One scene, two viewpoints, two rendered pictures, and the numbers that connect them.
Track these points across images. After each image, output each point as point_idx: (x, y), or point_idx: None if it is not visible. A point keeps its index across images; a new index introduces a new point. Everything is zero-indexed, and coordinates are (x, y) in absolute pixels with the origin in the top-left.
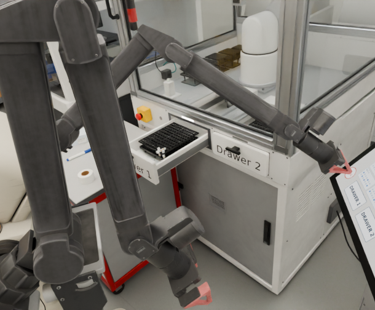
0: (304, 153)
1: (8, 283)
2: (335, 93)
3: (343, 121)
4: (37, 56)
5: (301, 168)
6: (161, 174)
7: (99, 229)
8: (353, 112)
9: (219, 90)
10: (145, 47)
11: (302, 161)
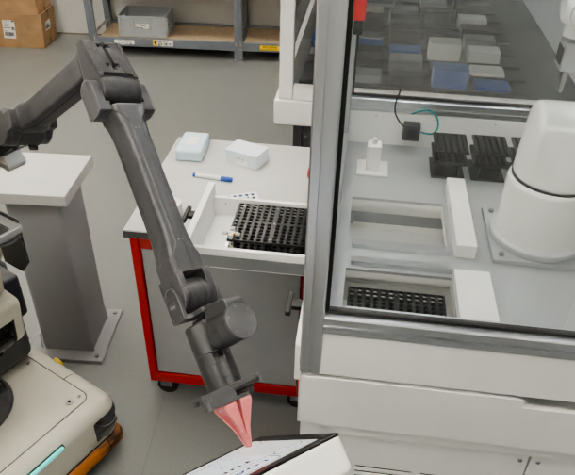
0: (353, 392)
1: None
2: (481, 337)
3: (532, 415)
4: None
5: (346, 415)
6: (205, 266)
7: None
8: None
9: (128, 177)
10: (79, 71)
11: (346, 402)
